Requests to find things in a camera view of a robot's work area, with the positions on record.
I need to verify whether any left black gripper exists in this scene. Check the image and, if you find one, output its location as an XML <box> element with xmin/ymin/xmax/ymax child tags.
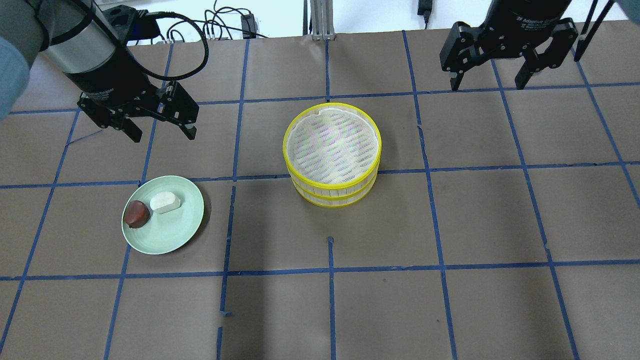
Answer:
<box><xmin>77</xmin><ymin>80</ymin><xmax>200</xmax><ymax>143</ymax></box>

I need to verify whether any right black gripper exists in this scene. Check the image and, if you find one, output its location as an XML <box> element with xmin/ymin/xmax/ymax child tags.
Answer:
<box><xmin>439</xmin><ymin>18</ymin><xmax>578</xmax><ymax>91</ymax></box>

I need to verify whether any white bun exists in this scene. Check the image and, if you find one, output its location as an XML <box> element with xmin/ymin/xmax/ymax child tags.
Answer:
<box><xmin>150</xmin><ymin>191</ymin><xmax>182</xmax><ymax>214</ymax></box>

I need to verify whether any brown bun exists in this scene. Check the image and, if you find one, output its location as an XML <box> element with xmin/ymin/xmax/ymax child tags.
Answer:
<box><xmin>123</xmin><ymin>200</ymin><xmax>151</xmax><ymax>229</ymax></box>

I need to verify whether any yellow steamer top layer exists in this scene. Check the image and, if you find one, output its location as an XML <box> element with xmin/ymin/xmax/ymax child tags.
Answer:
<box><xmin>282</xmin><ymin>102</ymin><xmax>383</xmax><ymax>191</ymax></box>

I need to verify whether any yellow steamer layer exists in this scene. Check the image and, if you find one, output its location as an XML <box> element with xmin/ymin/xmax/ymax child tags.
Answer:
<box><xmin>282</xmin><ymin>102</ymin><xmax>383</xmax><ymax>191</ymax></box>
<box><xmin>292</xmin><ymin>175</ymin><xmax>377</xmax><ymax>208</ymax></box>

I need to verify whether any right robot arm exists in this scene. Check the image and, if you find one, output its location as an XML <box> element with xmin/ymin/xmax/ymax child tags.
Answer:
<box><xmin>439</xmin><ymin>0</ymin><xmax>578</xmax><ymax>91</ymax></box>

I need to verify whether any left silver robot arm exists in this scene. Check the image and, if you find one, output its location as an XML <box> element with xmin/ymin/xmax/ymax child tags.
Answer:
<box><xmin>1</xmin><ymin>0</ymin><xmax>210</xmax><ymax>142</ymax></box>

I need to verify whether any yellow steamer bottom layer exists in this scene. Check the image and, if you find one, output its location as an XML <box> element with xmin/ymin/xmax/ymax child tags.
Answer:
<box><xmin>292</xmin><ymin>175</ymin><xmax>377</xmax><ymax>208</ymax></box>

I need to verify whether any black power adapter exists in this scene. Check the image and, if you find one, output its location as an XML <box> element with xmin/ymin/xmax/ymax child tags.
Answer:
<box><xmin>417</xmin><ymin>0</ymin><xmax>434</xmax><ymax>27</ymax></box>

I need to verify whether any light green plate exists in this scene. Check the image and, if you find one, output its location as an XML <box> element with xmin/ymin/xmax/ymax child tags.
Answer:
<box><xmin>120</xmin><ymin>175</ymin><xmax>205</xmax><ymax>255</ymax></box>

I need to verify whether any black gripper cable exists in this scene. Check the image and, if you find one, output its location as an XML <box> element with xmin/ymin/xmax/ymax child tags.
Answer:
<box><xmin>117</xmin><ymin>11</ymin><xmax>210</xmax><ymax>82</ymax></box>

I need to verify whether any aluminium frame post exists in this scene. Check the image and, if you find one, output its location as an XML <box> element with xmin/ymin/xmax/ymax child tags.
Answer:
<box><xmin>310</xmin><ymin>0</ymin><xmax>336</xmax><ymax>41</ymax></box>

